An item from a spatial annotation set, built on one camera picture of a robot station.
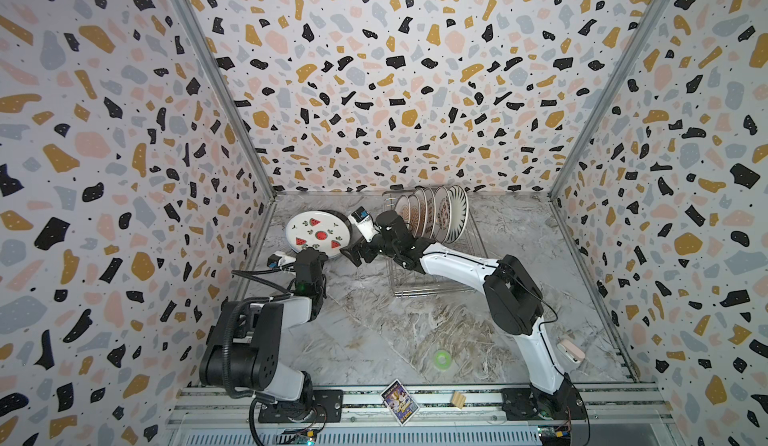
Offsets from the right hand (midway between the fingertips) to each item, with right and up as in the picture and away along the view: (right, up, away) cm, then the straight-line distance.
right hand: (345, 235), depth 86 cm
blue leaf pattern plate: (+35, +7, +11) cm, 37 cm away
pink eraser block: (+63, -31, -5) cm, 70 cm away
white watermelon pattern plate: (-9, +1, +14) cm, 17 cm away
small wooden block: (+30, -40, -11) cm, 52 cm away
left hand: (-10, -1, +4) cm, 11 cm away
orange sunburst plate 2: (+25, +7, +7) cm, 27 cm away
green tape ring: (+27, -34, -4) cm, 44 cm away
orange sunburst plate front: (+16, +8, +18) cm, 25 cm away
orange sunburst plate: (+20, +6, +7) cm, 22 cm away
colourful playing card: (+16, -40, -13) cm, 45 cm away
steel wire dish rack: (+17, -16, +10) cm, 25 cm away
